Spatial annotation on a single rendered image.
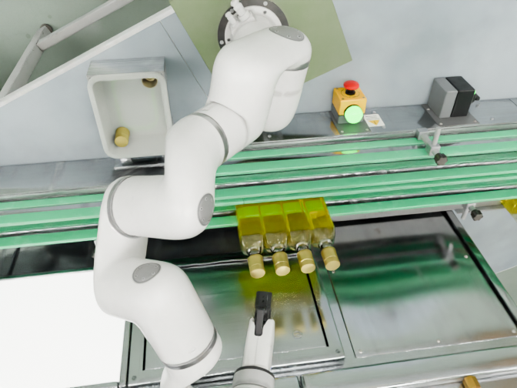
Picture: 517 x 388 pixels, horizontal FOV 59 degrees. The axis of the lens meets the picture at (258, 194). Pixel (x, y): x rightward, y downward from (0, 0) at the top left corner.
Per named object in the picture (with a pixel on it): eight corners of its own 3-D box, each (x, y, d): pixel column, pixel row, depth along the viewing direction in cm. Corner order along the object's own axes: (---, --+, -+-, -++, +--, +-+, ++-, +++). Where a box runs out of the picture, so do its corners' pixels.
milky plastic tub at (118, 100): (109, 140, 121) (106, 159, 114) (89, 60, 106) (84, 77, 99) (175, 135, 122) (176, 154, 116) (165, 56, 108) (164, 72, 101)
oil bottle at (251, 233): (233, 201, 124) (241, 260, 108) (232, 185, 120) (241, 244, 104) (254, 199, 124) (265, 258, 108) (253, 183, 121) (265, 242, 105)
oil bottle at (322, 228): (295, 195, 126) (312, 252, 110) (296, 179, 122) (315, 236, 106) (315, 193, 126) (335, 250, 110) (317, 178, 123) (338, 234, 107)
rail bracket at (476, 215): (444, 201, 136) (465, 232, 126) (450, 183, 132) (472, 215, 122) (456, 199, 136) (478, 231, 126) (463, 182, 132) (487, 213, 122)
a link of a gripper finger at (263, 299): (268, 322, 89) (271, 294, 94) (269, 312, 87) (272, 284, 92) (252, 320, 89) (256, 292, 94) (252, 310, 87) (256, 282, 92)
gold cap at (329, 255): (320, 257, 107) (325, 272, 104) (321, 247, 105) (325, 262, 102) (335, 255, 108) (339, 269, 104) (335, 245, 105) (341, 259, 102)
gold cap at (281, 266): (271, 262, 106) (275, 277, 103) (271, 252, 104) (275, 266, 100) (286, 260, 106) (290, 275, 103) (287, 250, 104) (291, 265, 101)
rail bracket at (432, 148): (411, 135, 118) (432, 166, 108) (417, 111, 113) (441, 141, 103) (425, 135, 119) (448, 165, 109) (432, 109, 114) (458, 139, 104)
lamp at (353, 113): (342, 120, 118) (345, 126, 116) (345, 105, 115) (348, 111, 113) (359, 118, 119) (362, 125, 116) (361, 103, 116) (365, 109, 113)
